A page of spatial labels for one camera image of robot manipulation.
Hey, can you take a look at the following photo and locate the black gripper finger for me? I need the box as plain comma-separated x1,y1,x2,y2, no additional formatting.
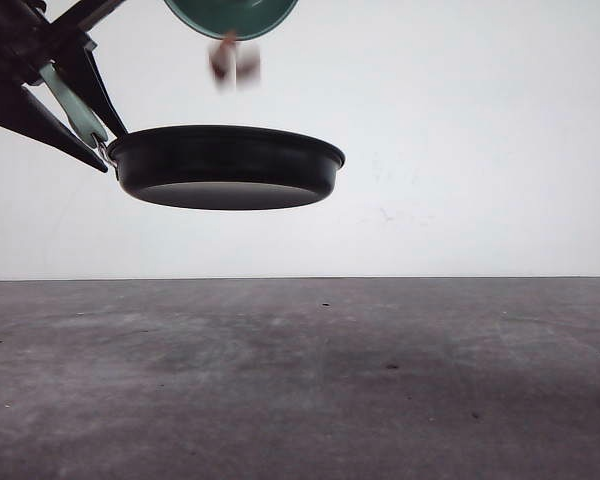
55,32,128,137
0,83,108,172

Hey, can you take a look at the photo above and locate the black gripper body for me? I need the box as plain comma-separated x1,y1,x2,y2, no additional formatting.
0,1,122,86

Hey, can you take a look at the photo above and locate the brown beef cube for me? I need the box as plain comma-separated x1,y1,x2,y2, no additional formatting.
208,30,237,88

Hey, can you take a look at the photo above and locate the black frying pan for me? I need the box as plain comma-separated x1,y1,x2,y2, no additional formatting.
39,64,345,211

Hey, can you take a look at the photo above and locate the teal ceramic bowl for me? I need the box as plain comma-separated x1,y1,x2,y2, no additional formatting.
165,0,297,41

